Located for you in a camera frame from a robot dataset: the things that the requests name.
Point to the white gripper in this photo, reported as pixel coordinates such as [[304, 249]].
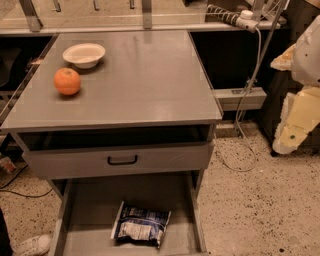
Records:
[[307, 60]]

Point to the blue chip bag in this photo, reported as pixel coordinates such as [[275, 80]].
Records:
[[140, 224]]

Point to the grey metal drawer cabinet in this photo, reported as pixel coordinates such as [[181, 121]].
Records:
[[148, 89]]

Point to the open grey middle drawer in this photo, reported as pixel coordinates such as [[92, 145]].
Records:
[[90, 206]]

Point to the grey top drawer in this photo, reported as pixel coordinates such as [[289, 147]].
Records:
[[96, 162]]

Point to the dark grey side cabinet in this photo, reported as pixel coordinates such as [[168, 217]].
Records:
[[301, 14]]

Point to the white power strip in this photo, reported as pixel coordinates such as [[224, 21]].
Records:
[[243, 20]]

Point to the white paper bowl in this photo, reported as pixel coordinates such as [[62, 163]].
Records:
[[85, 55]]

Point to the orange fruit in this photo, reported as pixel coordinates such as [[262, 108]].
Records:
[[67, 81]]

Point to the long grey back table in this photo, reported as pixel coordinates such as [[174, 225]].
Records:
[[19, 17]]

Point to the white sneaker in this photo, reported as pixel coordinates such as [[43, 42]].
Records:
[[35, 246]]

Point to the black drawer handle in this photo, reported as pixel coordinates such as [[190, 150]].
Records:
[[121, 161]]

